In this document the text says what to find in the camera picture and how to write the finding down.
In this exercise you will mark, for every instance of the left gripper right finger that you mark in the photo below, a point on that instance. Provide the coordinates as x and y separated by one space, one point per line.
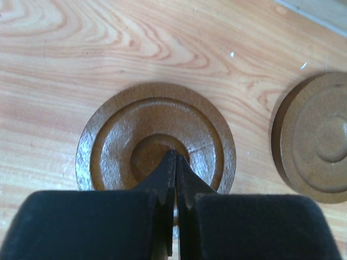
250 226

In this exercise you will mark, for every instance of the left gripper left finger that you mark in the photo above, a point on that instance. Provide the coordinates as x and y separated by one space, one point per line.
122 224

